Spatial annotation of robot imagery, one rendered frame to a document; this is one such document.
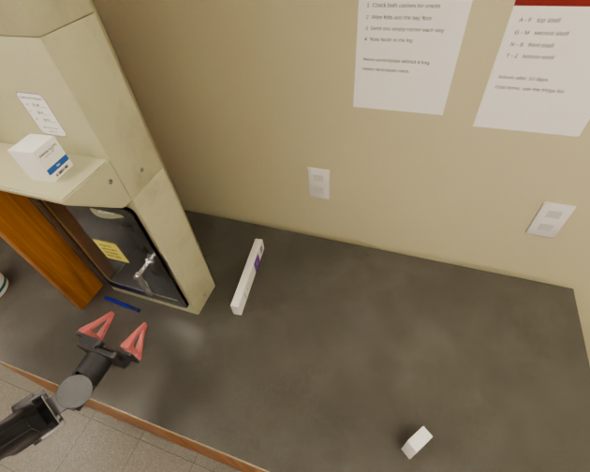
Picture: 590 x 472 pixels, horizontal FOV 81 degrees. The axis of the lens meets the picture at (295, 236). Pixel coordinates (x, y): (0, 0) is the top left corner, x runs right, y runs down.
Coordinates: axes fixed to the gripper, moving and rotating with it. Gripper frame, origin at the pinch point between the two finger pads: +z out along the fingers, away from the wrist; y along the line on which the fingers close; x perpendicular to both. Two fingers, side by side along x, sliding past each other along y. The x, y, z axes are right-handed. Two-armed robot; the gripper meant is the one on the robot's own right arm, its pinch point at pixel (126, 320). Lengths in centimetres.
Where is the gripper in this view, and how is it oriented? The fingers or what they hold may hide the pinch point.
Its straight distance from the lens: 92.3
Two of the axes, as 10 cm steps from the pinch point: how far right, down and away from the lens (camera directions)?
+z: 3.4, -7.2, 6.0
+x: 0.8, 6.6, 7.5
